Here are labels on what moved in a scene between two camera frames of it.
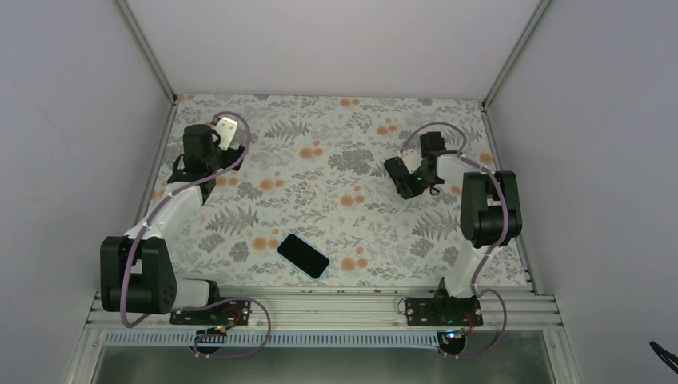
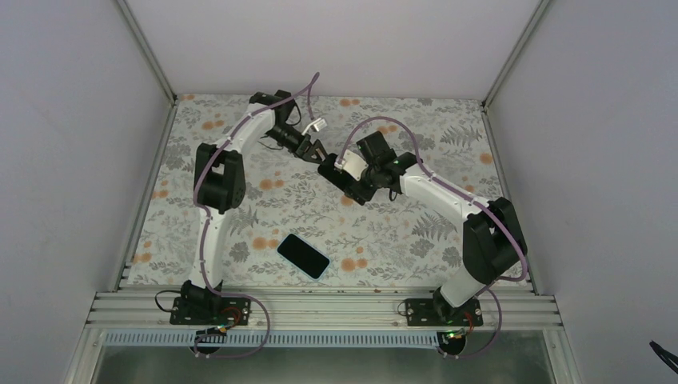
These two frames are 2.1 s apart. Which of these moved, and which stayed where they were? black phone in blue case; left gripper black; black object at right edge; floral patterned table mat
Moved: left gripper black
Stayed: black object at right edge; black phone in blue case; floral patterned table mat
